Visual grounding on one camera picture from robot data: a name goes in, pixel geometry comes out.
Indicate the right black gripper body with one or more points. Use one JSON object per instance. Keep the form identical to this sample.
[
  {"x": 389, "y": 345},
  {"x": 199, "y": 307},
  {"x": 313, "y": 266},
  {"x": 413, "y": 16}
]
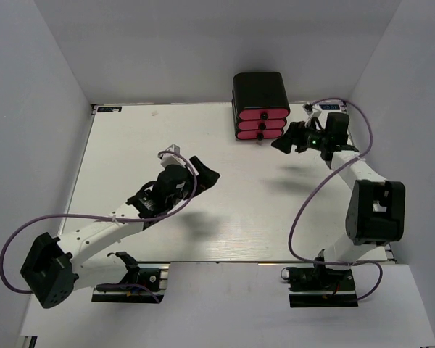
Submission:
[{"x": 309, "y": 138}]

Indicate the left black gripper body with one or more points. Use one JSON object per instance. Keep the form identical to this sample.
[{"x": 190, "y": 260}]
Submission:
[{"x": 184, "y": 194}]

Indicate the pink bottom drawer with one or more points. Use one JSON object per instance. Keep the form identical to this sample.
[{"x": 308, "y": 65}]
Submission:
[{"x": 247, "y": 135}]

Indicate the pink drawer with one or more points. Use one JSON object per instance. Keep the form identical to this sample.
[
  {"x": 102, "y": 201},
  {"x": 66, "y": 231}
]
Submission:
[
  {"x": 247, "y": 135},
  {"x": 260, "y": 125},
  {"x": 264, "y": 114}
]

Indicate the pink top drawer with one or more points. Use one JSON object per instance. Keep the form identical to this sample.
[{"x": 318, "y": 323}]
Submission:
[{"x": 264, "y": 114}]

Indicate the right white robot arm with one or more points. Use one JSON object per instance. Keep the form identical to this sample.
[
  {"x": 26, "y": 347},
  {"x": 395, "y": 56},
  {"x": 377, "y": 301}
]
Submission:
[{"x": 376, "y": 212}]

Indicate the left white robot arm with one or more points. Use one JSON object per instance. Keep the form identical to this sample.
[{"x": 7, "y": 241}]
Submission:
[{"x": 55, "y": 267}]

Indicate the black drawer organizer case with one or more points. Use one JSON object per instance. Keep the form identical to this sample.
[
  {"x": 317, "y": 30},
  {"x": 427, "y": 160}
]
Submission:
[{"x": 257, "y": 90}]

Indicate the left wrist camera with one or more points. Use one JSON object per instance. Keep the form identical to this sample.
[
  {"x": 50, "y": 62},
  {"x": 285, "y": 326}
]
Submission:
[{"x": 169, "y": 156}]

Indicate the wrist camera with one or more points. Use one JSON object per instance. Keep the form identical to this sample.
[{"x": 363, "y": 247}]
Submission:
[
  {"x": 169, "y": 156},
  {"x": 313, "y": 113}
]

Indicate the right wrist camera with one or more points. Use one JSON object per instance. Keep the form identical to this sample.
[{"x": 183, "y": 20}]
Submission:
[{"x": 313, "y": 113}]

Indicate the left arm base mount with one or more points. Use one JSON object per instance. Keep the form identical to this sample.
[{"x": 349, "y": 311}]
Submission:
[{"x": 140, "y": 283}]

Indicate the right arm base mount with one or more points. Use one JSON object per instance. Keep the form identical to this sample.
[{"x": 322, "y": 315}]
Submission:
[{"x": 320, "y": 285}]

